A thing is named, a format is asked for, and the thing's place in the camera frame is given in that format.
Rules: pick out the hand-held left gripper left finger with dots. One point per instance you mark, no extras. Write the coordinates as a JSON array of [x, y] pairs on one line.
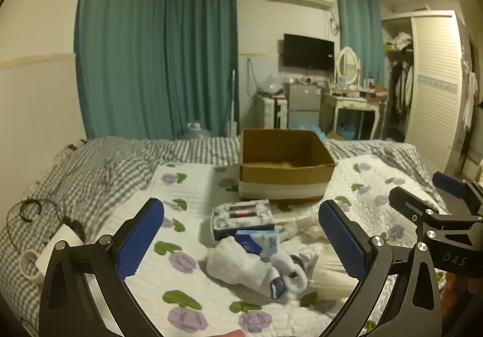
[[141, 239]]

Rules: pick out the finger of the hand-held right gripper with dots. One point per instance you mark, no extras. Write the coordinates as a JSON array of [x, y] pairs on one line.
[[409, 201], [451, 182]]

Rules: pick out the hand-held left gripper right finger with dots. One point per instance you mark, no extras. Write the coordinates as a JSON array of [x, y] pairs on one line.
[[341, 242]]

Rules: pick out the white pleated cloth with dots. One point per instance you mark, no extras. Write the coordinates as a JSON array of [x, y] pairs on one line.
[[332, 280]]

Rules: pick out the white plastic bottle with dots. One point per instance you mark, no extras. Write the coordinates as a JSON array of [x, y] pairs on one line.
[[302, 227]]

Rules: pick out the small white grey sock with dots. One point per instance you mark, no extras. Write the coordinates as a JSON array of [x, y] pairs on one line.
[[292, 276]]

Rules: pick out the blue tissue packet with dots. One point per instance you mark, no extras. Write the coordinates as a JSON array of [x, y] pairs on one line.
[[260, 242]]

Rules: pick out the brown cardboard box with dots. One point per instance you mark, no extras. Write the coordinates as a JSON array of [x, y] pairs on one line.
[[286, 173]]

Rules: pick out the large white sock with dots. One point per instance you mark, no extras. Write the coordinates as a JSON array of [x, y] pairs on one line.
[[234, 265]]

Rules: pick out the floral tissue pack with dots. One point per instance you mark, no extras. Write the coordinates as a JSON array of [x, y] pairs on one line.
[[241, 214]]

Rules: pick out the white flat box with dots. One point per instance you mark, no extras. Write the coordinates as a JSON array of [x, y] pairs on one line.
[[62, 237]]

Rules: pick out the white purple floral quilt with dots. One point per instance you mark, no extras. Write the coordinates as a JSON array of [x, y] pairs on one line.
[[203, 186]]

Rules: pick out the floral quilt bed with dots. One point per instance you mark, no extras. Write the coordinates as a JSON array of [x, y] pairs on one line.
[[94, 171]]

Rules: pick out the white hanging garment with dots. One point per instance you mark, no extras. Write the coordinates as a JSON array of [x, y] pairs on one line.
[[469, 95]]

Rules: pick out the blue basket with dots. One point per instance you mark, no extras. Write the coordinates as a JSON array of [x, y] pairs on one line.
[[347, 131]]

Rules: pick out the white louvered wardrobe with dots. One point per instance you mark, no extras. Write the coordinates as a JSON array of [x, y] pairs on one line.
[[437, 88]]

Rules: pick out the small cardboard box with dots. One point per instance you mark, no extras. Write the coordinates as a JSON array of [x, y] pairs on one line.
[[335, 136]]

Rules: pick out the hanging dark clothes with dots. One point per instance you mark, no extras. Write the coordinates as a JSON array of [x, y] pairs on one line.
[[400, 92]]

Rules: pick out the tape roll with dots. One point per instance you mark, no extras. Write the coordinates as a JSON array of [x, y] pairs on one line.
[[31, 265]]

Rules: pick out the white dressing table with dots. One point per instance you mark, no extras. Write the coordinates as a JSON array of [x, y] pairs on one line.
[[351, 103]]

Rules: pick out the blue plastic bag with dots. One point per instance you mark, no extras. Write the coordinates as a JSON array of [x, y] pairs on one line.
[[305, 127]]

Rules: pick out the clear water jug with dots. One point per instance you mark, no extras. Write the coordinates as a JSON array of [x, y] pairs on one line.
[[198, 131]]

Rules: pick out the grey mini fridge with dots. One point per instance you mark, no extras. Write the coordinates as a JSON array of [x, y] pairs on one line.
[[303, 107]]

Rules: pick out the white suitcase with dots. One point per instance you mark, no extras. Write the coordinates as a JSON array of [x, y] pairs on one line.
[[273, 112]]

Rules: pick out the pile of folded clothes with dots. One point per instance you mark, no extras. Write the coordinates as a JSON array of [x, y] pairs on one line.
[[400, 42]]

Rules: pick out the white oval mirror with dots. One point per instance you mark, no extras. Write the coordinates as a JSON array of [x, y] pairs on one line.
[[347, 65]]

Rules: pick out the clear plastic bag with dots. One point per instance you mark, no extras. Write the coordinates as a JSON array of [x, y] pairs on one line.
[[271, 85]]

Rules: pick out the narrow teal curtain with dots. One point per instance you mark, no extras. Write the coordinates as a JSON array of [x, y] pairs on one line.
[[358, 27]]

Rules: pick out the wide teal curtain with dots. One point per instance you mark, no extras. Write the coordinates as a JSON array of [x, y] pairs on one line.
[[120, 58]]

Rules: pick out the medium teal curtain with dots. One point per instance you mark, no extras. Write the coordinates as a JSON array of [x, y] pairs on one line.
[[200, 58]]

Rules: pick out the black wall television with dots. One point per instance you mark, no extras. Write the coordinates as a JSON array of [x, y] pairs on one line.
[[308, 52]]

